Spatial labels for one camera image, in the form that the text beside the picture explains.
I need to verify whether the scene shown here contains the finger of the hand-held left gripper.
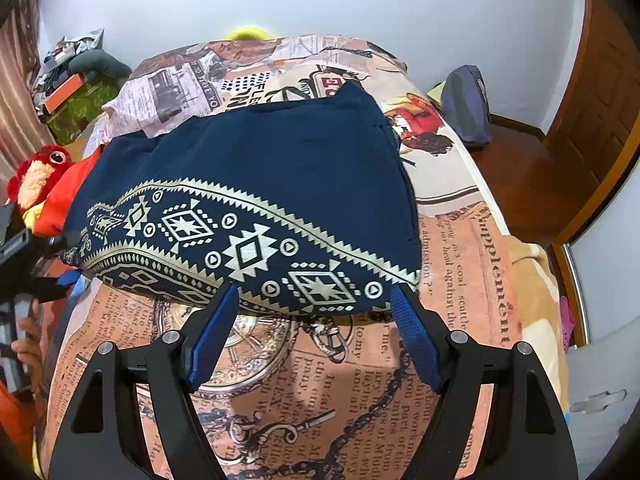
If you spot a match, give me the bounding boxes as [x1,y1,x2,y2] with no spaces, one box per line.
[35,231,83,262]
[30,269,85,307]

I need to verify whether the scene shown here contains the pink curtain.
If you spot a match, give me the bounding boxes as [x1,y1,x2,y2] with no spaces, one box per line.
[0,0,57,163]

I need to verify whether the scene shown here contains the grey plush cushion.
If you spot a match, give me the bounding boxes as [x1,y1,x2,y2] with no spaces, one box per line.
[67,51,132,82]

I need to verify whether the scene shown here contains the pink slippers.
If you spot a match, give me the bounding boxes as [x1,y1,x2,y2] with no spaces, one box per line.
[558,295,574,352]

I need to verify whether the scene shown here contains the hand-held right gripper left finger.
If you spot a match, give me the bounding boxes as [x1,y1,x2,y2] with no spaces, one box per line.
[47,284,240,480]

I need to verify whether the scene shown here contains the yellow cloth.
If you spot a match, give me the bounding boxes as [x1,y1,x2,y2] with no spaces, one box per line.
[426,82,449,109]

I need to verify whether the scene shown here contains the grey drawer unit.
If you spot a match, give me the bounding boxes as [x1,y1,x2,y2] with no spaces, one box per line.
[565,310,640,480]

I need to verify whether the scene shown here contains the white wardrobe door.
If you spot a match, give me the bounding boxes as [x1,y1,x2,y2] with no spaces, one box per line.
[561,204,640,350]

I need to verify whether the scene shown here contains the silver plastic bag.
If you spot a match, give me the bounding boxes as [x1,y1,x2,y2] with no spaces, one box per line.
[37,29,106,69]

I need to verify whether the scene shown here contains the person's orange clothing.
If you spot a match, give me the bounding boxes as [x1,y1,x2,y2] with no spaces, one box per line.
[0,379,47,463]

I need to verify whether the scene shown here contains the purple bag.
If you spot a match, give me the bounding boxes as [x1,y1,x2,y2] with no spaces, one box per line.
[442,65,494,147]

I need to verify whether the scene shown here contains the yellow pillow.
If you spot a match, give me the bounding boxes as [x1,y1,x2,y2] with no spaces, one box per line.
[223,25,274,41]

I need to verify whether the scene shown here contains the orange box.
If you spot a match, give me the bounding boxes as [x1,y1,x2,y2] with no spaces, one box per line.
[42,73,84,114]

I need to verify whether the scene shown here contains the person's left hand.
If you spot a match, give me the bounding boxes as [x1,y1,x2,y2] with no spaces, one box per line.
[10,317,44,396]

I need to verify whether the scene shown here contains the wooden door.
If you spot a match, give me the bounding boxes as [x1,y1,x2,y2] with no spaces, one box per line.
[544,0,640,187]

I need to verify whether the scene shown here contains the red plush parrot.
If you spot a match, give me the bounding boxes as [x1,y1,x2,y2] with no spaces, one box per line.
[7,144,108,237]

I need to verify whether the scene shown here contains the printed blanket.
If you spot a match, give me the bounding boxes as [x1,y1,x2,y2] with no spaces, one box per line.
[32,34,571,480]

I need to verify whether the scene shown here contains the navy patterned garment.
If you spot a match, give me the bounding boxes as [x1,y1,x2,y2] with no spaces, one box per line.
[59,81,422,317]

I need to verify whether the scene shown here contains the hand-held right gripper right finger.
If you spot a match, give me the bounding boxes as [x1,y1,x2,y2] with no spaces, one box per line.
[390,285,578,480]

